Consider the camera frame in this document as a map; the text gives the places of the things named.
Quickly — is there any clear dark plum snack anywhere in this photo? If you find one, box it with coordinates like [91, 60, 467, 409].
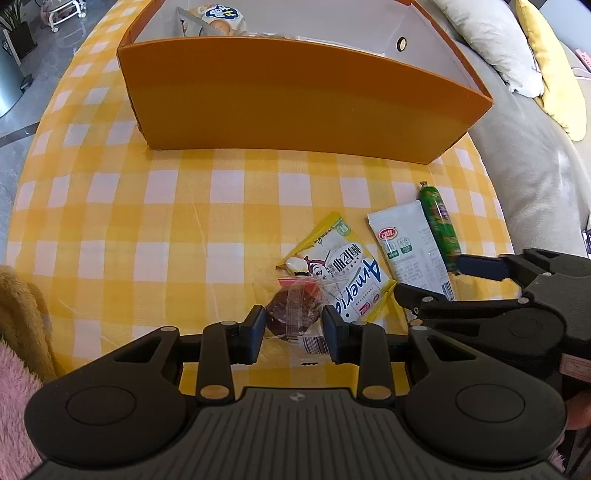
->
[252, 275, 329, 366]

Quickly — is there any yellow white Amer snack packet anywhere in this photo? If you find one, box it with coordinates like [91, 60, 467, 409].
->
[277, 212, 394, 323]

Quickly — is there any green sausage stick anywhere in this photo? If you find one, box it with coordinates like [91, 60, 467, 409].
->
[418, 181, 461, 274]

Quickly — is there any right hand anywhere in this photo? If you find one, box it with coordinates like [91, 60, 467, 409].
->
[566, 392, 591, 430]

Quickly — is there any white green snack packet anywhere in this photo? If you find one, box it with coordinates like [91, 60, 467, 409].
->
[368, 200, 456, 300]

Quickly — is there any beige sofa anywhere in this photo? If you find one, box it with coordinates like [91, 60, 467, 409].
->
[428, 1, 590, 257]

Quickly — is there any yellow checkered tablecloth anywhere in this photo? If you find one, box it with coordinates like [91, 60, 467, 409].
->
[6, 1, 512, 373]

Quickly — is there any yellow sofa pillow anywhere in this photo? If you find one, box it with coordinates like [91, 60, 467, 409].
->
[515, 0, 587, 141]

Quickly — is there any orange storage box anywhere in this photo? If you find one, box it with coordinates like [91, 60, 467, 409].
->
[116, 1, 493, 165]

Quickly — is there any pink fuzzy sleeve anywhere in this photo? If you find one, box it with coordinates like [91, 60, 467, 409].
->
[0, 341, 41, 480]

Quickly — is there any cream sofa cushion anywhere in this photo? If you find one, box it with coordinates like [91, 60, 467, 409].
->
[435, 0, 544, 98]

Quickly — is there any blue white snack bag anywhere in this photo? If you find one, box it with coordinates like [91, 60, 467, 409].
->
[176, 3, 247, 37]

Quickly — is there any silver trash can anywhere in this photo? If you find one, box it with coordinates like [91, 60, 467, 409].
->
[0, 28, 25, 117]

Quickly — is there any small white stool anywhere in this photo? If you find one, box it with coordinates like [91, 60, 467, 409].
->
[40, 0, 86, 33]

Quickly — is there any potted green plant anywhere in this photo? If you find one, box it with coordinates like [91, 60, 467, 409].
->
[0, 0, 37, 60]

